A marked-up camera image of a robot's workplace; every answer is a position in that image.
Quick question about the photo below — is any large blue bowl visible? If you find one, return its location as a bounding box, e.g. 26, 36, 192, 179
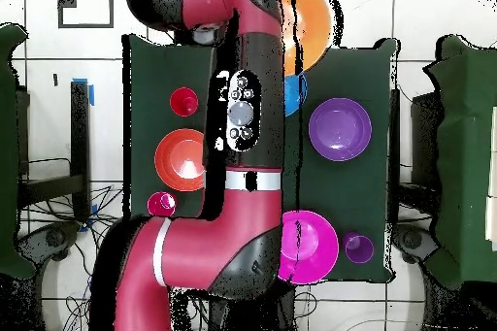
283, 71, 309, 117

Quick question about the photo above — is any crimson cup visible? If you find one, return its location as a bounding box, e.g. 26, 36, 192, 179
146, 190, 178, 218

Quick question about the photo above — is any tangle of floor cables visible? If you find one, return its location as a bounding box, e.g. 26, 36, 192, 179
18, 157, 125, 331

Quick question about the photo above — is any black stand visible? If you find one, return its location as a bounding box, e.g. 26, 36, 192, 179
388, 88, 442, 208
17, 81, 91, 223

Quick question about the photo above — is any white box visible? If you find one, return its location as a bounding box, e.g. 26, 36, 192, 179
484, 105, 497, 250

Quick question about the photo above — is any black wheeled base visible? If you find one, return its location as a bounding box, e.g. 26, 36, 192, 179
391, 223, 440, 266
17, 221, 83, 266

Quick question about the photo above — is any green cloth side table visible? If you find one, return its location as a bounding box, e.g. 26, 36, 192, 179
424, 34, 497, 289
0, 22, 36, 280

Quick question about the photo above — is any pink bowl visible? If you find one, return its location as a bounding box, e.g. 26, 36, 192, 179
277, 210, 340, 285

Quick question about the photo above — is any orange bowl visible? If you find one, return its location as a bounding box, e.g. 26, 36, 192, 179
277, 0, 335, 76

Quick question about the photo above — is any red cup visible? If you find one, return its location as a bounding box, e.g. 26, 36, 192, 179
169, 86, 200, 118

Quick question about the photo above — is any blue tape strip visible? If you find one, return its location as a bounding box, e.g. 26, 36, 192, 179
71, 77, 95, 107

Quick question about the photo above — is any purple bowl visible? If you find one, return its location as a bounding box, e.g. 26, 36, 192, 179
308, 97, 373, 162

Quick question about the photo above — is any purple cup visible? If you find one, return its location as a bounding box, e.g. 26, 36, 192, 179
341, 232, 376, 265

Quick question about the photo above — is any red-orange bowl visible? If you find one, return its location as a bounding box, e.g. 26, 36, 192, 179
153, 127, 207, 193

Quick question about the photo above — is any dark green tablecloth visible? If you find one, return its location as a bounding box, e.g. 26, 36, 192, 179
122, 33, 399, 281

